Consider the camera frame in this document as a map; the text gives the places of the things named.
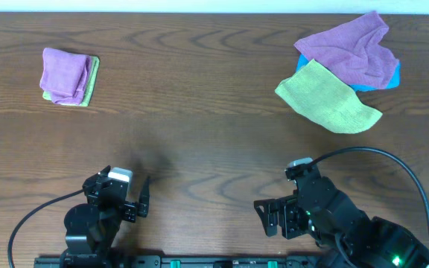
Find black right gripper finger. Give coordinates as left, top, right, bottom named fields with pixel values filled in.
left=261, top=211, right=279, bottom=237
left=253, top=199, right=284, bottom=218

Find purple cloth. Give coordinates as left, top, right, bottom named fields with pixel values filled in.
left=293, top=11, right=400, bottom=90
left=39, top=48, right=92, bottom=105

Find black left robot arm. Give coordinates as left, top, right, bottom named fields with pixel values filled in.
left=60, top=166, right=150, bottom=267

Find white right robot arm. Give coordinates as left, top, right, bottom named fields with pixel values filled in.
left=254, top=175, right=429, bottom=267

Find olive green flat cloth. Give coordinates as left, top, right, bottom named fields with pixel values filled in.
left=275, top=60, right=383, bottom=134

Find folded light green cloth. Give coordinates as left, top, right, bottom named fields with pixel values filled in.
left=42, top=54, right=101, bottom=108

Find blue cloth under pile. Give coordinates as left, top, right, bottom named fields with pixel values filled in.
left=296, top=54, right=401, bottom=92

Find purple crumpled cloth on pile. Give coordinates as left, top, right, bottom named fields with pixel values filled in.
left=293, top=11, right=400, bottom=90

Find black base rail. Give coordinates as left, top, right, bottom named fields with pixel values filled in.
left=34, top=255, right=320, bottom=268

